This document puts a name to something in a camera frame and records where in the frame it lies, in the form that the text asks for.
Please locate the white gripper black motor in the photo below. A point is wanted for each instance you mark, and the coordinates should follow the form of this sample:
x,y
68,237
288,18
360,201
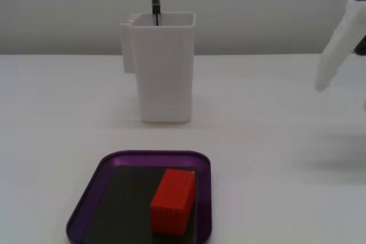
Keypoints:
x,y
344,42

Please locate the red rectangular block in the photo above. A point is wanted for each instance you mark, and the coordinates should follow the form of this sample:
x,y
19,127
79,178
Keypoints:
x,y
171,201

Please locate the white plastic pen holder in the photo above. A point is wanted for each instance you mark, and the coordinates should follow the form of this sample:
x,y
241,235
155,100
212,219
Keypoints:
x,y
164,72

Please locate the purple metal tray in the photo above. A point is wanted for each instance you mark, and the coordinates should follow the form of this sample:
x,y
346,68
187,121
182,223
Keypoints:
x,y
154,156

